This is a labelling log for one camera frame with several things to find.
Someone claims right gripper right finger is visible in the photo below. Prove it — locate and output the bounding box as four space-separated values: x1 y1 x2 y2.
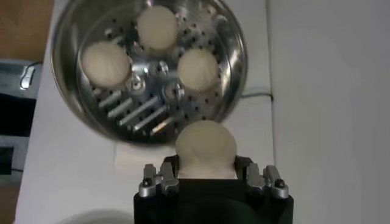
234 155 289 199

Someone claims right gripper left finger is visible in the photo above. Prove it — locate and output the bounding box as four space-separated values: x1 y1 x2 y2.
138 155 181 198

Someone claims white steamed baozi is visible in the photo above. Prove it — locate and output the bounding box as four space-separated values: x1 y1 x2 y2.
136 4 179 51
175 119 238 180
176 47 221 92
80 41 132 89

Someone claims grey black robot base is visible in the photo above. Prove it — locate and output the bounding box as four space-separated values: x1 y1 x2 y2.
0 59 44 185

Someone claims perforated steel steamer basket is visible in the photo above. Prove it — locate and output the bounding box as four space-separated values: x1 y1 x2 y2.
50 0 249 147

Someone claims black cooker power cord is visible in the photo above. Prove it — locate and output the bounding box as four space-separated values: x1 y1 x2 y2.
240 92 274 102

